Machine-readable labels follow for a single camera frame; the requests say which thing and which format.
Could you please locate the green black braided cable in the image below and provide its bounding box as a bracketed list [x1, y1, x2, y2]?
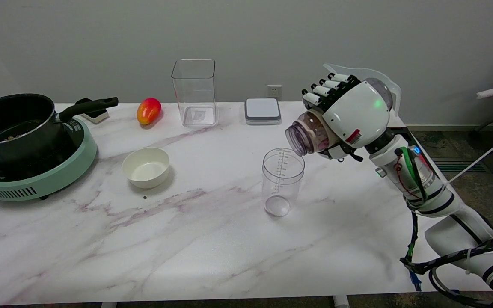
[398, 147, 493, 291]

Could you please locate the black saucepan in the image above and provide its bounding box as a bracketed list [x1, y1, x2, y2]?
[0, 93, 119, 165]

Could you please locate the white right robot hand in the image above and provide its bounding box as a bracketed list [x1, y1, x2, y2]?
[301, 73, 395, 162]

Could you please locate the green induction cooker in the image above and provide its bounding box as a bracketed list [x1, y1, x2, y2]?
[0, 116, 98, 202]

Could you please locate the dark floor vent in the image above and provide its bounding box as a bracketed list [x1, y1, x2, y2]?
[437, 157, 487, 173]

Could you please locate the large translucent measuring jug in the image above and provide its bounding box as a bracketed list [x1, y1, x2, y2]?
[323, 63, 402, 117]

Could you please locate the white bowl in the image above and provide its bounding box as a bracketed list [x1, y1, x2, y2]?
[122, 147, 170, 190]

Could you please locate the white grey kitchen scale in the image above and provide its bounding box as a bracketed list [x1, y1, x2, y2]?
[244, 98, 282, 126]

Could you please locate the clear square plastic container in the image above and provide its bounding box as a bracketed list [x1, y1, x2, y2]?
[171, 59, 218, 127]

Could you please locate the black device with red label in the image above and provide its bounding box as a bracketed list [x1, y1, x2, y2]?
[394, 127, 441, 189]

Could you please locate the clear jar of pink candies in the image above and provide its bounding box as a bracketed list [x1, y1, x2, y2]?
[302, 122, 330, 151]

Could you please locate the black hose cable loop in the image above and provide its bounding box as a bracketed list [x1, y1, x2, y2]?
[428, 269, 493, 308]

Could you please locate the red orange mango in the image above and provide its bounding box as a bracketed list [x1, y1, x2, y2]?
[137, 98, 162, 126]

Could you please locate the small clear measuring cup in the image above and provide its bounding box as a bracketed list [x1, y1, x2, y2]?
[262, 148, 306, 217]

